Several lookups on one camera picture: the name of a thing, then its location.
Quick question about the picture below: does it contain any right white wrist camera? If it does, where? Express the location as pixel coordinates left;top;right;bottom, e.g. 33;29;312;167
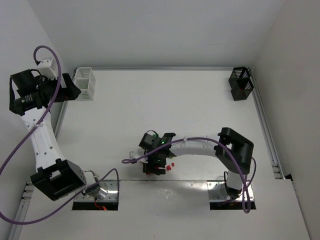
129;149;145;160

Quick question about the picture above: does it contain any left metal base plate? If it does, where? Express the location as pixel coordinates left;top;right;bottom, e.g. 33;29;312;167
74;180;118;203

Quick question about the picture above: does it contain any purple cable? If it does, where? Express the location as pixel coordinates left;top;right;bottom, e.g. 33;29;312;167
0;45;119;225
121;136;257;214

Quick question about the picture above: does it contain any black slotted container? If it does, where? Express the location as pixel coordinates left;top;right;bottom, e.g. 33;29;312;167
228;66;254;101

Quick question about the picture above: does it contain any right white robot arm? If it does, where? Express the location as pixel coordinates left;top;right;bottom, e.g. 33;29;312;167
139;127;254;199

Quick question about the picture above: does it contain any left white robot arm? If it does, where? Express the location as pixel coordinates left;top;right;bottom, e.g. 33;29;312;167
9;69;87;201

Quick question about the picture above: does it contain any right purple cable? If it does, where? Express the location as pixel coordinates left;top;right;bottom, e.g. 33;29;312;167
121;136;257;214

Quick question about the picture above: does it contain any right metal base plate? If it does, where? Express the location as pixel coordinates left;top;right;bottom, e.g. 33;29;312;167
207;181;255;203

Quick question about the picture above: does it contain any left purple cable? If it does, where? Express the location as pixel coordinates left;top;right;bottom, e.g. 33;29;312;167
0;45;119;225

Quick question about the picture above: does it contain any white slotted container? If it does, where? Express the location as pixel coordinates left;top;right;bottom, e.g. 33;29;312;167
73;67;96;101

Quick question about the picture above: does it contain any metal base plate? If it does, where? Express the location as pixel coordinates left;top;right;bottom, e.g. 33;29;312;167
207;181;255;203
74;180;118;203

